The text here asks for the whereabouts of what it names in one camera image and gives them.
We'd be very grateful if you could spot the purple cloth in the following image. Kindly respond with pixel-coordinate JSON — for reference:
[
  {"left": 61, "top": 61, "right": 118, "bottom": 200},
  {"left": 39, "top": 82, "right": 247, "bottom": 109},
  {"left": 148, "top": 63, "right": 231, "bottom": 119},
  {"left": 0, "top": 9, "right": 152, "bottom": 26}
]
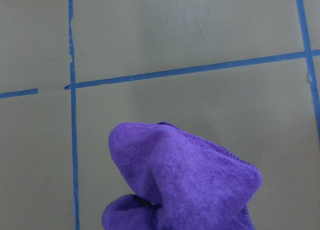
[{"left": 101, "top": 122, "right": 262, "bottom": 229}]

